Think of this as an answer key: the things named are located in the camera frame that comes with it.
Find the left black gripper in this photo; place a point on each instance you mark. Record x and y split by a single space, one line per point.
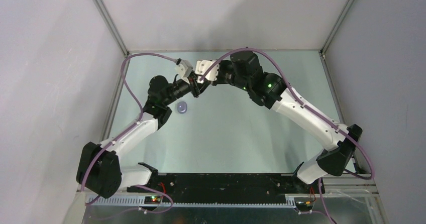
197 88

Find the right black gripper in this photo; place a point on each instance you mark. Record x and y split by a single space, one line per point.
221 66

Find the purple earbud charging case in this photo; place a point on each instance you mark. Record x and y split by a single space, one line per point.
182 107

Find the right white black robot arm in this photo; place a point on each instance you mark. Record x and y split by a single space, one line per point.
259 75

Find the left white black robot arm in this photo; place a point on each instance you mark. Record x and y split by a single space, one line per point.
100 167

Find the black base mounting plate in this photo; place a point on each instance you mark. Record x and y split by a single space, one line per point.
226 187

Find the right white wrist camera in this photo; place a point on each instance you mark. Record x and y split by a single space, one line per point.
203 73

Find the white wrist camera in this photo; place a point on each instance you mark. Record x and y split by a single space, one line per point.
183 69
203 73

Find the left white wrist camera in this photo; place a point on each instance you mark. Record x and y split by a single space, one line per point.
183 69

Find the grey slotted cable duct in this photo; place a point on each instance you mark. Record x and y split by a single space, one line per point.
144 201

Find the aluminium frame rail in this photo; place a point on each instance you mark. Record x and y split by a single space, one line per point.
346 186

